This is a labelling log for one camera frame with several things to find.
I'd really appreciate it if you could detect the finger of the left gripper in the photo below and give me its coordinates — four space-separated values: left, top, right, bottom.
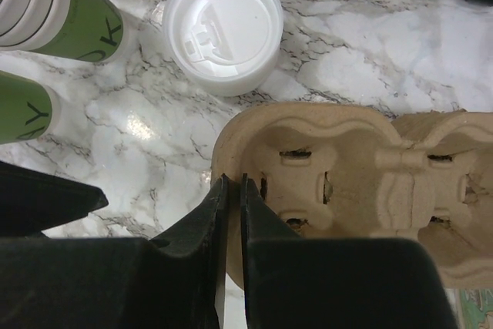
1 162 109 237

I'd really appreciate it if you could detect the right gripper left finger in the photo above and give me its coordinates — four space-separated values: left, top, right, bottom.
151 175 230 328

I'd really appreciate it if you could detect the stack of green paper cups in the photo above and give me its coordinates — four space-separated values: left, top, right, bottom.
1 0 129 63

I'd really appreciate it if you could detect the single cardboard cup carrier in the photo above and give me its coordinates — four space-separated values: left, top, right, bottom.
212 102 492 289

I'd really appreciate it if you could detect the stack of white plastic lids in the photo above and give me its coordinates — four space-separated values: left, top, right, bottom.
162 0 284 97

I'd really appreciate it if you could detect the green Fresh paper bag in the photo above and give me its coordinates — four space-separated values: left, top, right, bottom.
446 288 493 329

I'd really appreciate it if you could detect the single green paper cup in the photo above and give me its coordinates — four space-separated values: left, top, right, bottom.
0 72 62 144

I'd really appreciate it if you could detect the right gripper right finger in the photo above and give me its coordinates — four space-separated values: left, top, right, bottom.
240 174 300 328

